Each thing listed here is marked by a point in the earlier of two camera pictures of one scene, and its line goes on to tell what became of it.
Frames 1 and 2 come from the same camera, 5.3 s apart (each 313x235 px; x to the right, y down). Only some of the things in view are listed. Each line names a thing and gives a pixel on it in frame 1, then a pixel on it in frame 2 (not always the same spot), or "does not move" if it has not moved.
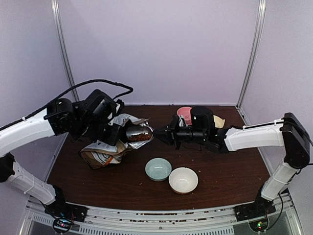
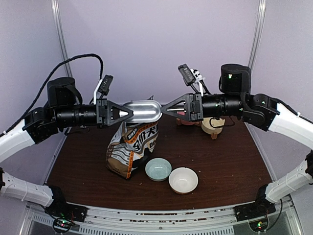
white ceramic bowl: (183, 180) does not move
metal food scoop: (139, 133) → (144, 110)
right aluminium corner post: (259, 22) does not move
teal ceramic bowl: (158, 169) does not move
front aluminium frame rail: (220, 220) does not move
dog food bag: (101, 153) → (129, 145)
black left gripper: (112, 138) → (102, 104)
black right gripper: (169, 136) → (196, 99)
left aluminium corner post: (58, 24) does not move
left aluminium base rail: (56, 154) does not move
